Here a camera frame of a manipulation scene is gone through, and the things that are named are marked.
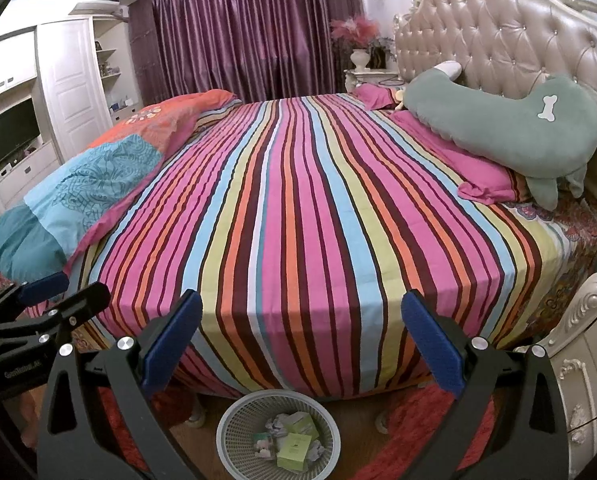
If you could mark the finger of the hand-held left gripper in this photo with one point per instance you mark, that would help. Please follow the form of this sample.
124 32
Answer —
43 287
86 300

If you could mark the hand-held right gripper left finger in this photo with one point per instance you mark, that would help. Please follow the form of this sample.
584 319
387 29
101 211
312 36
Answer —
173 340

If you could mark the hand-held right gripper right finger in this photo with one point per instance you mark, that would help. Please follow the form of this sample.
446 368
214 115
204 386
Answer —
433 345

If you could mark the white mesh wastebasket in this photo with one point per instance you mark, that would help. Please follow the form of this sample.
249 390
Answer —
233 430

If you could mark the white paper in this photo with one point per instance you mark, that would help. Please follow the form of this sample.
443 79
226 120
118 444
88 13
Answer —
262 447

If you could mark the small green box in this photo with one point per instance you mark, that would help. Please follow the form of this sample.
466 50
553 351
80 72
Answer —
303 422

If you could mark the pale green box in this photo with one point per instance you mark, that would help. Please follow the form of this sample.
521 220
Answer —
293 452

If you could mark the white bed leg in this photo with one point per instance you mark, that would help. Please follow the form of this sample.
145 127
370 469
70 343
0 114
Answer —
382 419
196 412

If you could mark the red shaggy rug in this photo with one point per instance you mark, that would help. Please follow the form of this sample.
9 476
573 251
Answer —
413 435

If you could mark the orange and blue patterned quilt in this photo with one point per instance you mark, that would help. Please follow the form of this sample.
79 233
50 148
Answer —
93 175

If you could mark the ornate cream nightstand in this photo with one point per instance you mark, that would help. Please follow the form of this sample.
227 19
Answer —
588 360

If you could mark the black television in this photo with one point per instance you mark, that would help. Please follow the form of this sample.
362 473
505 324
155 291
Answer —
11 132

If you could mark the striped bed sheet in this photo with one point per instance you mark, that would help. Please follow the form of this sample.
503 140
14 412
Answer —
303 235

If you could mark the floral mattress cover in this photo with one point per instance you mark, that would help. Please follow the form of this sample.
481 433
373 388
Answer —
568 240

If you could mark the large pink pillow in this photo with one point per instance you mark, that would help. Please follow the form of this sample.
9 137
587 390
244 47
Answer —
478 175

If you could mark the white wardrobe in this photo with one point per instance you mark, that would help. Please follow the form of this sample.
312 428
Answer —
71 85

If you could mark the green plush bone-print pillow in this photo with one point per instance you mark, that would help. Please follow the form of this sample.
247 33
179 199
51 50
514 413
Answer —
503 110

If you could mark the small yellow plush toy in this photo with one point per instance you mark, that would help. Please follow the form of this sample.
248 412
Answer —
401 100

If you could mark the small pink pillow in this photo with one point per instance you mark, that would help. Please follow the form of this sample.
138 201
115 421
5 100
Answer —
373 95

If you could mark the cream bedside table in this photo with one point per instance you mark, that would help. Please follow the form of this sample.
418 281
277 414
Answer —
368 77

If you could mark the white air conditioner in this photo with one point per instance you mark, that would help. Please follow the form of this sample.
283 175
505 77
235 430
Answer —
96 0

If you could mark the white vase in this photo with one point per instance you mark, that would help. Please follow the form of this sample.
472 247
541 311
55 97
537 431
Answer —
361 60

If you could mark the dark green plant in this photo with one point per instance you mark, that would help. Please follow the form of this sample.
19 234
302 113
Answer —
382 52

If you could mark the purple curtain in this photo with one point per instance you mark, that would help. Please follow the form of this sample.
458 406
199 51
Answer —
253 25

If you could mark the pink feather bouquet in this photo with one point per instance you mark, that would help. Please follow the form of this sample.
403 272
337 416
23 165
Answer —
353 30

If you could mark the tufted beige headboard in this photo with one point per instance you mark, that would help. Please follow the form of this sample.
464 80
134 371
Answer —
503 20

